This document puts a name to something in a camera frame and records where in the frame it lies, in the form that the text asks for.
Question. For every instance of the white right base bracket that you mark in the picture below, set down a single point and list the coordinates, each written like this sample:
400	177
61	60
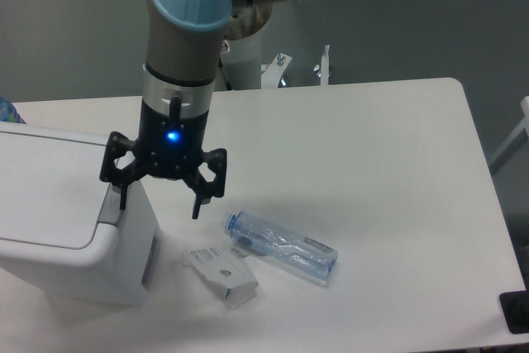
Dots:
272	74

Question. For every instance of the white far-right base bracket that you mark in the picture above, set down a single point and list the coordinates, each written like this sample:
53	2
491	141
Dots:
323	69

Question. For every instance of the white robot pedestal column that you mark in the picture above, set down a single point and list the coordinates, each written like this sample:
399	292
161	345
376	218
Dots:
241	52

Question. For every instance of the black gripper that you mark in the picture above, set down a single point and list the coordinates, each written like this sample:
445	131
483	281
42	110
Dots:
171	142

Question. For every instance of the white frame at right edge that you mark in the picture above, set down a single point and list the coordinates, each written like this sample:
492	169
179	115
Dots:
512	143

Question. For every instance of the crushed white paper carton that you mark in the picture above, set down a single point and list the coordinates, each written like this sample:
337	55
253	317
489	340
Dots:
224	270

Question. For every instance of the white push-top trash can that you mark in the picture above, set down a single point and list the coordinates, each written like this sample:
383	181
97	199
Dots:
65	231

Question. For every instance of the black box at table corner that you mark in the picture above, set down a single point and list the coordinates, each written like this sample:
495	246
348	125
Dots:
515	310

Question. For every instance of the blue patterned object left edge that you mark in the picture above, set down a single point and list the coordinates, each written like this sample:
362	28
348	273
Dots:
8	112

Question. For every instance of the clear blue plastic bottle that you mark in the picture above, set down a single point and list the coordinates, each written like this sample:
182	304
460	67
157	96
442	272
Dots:
288	249

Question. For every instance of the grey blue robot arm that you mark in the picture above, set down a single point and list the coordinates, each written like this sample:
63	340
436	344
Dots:
183	53

